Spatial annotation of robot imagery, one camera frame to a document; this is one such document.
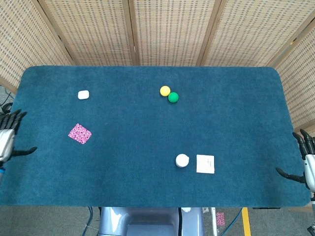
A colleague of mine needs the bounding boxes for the black coiled cable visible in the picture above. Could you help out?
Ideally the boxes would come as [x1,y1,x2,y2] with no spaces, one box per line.
[0,102,13,114]

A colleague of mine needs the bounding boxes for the white table leg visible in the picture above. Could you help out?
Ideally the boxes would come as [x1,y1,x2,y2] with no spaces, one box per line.
[211,207,218,236]

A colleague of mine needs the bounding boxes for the blue-grey robot torso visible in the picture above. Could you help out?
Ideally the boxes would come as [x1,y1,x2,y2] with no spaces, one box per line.
[97,207,205,236]

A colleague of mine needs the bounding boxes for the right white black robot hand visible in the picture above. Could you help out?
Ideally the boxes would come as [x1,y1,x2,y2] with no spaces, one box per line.
[275,129,315,191]

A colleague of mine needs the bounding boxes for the blue carpet table cover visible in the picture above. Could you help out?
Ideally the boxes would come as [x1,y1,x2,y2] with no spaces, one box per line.
[0,65,311,208]

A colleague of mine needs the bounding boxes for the green foam ball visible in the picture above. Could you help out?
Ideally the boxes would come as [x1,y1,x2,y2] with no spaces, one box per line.
[167,92,180,104]

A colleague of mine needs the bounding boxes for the blue cable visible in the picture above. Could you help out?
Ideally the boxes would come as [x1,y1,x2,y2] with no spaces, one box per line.
[230,208,243,236]
[82,207,95,236]

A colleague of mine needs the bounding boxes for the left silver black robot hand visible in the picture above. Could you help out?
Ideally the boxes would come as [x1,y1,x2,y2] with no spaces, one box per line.
[0,109,38,164]

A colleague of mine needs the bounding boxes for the white round cap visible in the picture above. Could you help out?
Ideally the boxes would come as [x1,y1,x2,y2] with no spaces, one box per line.
[175,153,190,169]

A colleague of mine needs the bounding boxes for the pale yellow sticky note pad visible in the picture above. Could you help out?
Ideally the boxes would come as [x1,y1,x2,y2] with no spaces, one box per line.
[196,154,215,175]

